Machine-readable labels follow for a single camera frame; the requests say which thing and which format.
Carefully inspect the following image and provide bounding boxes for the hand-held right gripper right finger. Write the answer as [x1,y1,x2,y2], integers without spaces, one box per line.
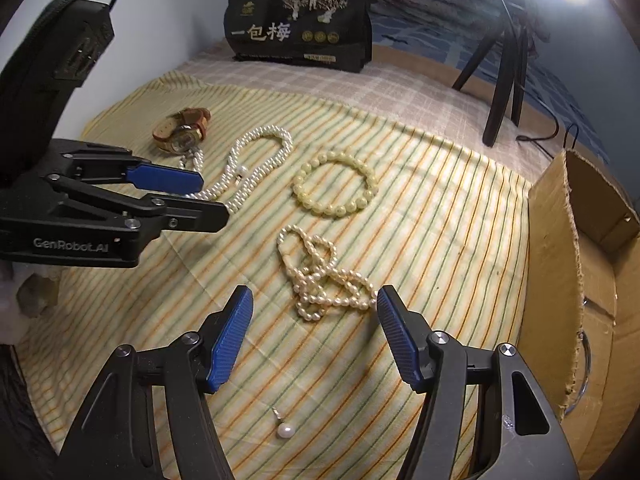
[376,285,581,480]

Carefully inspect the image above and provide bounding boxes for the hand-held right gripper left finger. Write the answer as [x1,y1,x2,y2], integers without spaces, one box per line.
[55,285,254,480]

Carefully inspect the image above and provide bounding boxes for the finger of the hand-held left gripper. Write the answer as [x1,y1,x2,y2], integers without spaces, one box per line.
[47,172,230,233]
[50,139,204,195]

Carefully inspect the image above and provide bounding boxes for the brown strap wristwatch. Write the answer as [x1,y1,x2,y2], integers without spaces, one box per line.
[152,107,212,154]

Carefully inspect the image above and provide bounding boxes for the cream pearl necklace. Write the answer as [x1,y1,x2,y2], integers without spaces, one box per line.
[277,225,380,321]

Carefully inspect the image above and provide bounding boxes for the single pearl pendant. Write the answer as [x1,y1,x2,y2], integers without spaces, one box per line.
[272,406,294,441]

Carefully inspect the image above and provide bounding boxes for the long white pearl necklace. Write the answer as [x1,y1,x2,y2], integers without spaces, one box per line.
[179,126,294,213]

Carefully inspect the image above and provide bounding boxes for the yellow bead bracelet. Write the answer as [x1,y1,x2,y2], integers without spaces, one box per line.
[291,150,377,219]

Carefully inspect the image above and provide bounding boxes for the cardboard box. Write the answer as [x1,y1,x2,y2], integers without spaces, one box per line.
[527,149,640,480]

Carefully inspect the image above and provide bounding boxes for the yellow striped cloth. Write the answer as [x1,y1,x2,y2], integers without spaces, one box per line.
[15,74,533,480]

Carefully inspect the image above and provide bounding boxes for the silver bangle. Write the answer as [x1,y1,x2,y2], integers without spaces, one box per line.
[565,332,592,413]

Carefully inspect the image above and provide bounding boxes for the black printed snack bag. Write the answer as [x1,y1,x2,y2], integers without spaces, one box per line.
[223,0,373,73]

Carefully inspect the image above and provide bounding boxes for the beige plaid blanket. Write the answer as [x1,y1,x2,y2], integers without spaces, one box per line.
[175,40,566,161]

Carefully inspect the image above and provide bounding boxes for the black tripod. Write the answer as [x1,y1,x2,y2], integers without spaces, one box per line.
[452,0,534,147]

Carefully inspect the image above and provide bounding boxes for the blue patterned bedsheet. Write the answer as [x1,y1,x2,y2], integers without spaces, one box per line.
[367,0,611,161]

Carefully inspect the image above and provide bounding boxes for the ring light on tripod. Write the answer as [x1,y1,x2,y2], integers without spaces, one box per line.
[487,0,582,151]

